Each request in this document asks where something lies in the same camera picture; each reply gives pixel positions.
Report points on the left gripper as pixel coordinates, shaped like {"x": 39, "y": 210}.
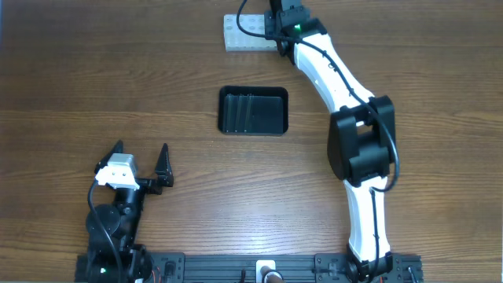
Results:
{"x": 149, "y": 185}

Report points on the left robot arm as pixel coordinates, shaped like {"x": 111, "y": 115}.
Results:
{"x": 125, "y": 212}

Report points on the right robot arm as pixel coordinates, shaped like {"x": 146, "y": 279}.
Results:
{"x": 322, "y": 78}

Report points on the black tray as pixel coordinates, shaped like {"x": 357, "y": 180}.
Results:
{"x": 271, "y": 118}

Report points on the white test tube rack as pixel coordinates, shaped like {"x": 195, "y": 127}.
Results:
{"x": 247, "y": 43}

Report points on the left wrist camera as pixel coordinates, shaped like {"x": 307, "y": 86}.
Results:
{"x": 118, "y": 173}

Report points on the mounting rail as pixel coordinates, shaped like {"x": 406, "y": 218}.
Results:
{"x": 220, "y": 269}

